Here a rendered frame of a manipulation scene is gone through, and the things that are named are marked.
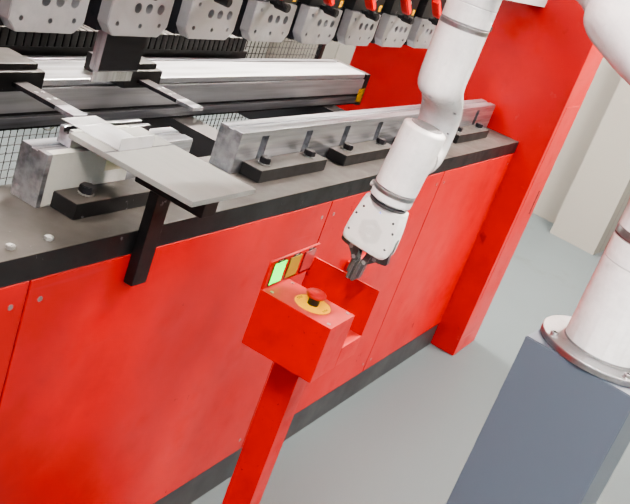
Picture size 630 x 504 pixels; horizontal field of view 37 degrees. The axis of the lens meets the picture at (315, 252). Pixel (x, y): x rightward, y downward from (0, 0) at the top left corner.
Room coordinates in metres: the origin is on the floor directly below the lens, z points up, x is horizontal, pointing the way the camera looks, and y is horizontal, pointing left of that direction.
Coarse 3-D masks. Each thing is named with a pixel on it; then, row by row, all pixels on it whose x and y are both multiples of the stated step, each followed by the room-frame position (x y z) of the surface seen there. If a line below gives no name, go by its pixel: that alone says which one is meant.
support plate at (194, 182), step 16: (128, 128) 1.59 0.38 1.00; (80, 144) 1.45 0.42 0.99; (96, 144) 1.45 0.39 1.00; (160, 144) 1.57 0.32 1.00; (112, 160) 1.42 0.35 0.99; (128, 160) 1.43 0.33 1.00; (144, 160) 1.46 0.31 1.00; (160, 160) 1.49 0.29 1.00; (176, 160) 1.51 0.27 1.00; (192, 160) 1.54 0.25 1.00; (144, 176) 1.39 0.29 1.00; (160, 176) 1.41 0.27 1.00; (176, 176) 1.44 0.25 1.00; (192, 176) 1.47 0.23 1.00; (208, 176) 1.49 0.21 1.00; (224, 176) 1.52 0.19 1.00; (176, 192) 1.37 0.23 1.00; (192, 192) 1.39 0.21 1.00; (208, 192) 1.42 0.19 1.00; (224, 192) 1.45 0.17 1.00; (240, 192) 1.48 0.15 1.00
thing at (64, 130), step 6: (114, 120) 1.60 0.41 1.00; (120, 120) 1.62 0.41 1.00; (126, 120) 1.63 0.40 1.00; (132, 120) 1.64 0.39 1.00; (138, 120) 1.65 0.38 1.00; (60, 126) 1.48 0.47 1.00; (66, 126) 1.48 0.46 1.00; (72, 126) 1.50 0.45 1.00; (132, 126) 1.61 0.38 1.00; (138, 126) 1.62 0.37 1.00; (144, 126) 1.64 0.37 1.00; (60, 132) 1.48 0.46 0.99; (66, 132) 1.48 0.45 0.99; (60, 138) 1.48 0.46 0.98; (66, 138) 1.48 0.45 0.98; (66, 144) 1.47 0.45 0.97
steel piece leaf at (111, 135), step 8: (80, 128) 1.49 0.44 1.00; (88, 128) 1.51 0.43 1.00; (96, 128) 1.52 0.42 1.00; (104, 128) 1.54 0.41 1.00; (112, 128) 1.55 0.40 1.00; (96, 136) 1.48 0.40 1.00; (104, 136) 1.50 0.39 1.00; (112, 136) 1.51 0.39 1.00; (120, 136) 1.52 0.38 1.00; (128, 136) 1.54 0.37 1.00; (144, 136) 1.51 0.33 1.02; (152, 136) 1.53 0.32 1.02; (112, 144) 1.47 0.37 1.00; (120, 144) 1.46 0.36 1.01; (128, 144) 1.48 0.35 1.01; (136, 144) 1.50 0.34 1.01; (144, 144) 1.52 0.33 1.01
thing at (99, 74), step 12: (108, 36) 1.50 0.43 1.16; (120, 36) 1.53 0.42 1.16; (132, 36) 1.56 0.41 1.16; (96, 48) 1.50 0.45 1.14; (108, 48) 1.51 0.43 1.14; (120, 48) 1.53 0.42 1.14; (132, 48) 1.56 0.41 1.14; (96, 60) 1.50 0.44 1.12; (108, 60) 1.51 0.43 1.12; (120, 60) 1.54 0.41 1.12; (132, 60) 1.57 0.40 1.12; (96, 72) 1.51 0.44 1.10; (108, 72) 1.54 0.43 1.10; (120, 72) 1.56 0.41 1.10; (132, 72) 1.59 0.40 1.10
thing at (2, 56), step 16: (0, 48) 1.66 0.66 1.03; (0, 64) 1.57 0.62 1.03; (16, 64) 1.61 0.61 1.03; (32, 64) 1.64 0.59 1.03; (0, 80) 1.57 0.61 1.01; (16, 80) 1.60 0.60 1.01; (32, 80) 1.64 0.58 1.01; (32, 96) 1.57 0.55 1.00; (48, 96) 1.59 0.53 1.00; (64, 112) 1.54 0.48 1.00; (80, 112) 1.56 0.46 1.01
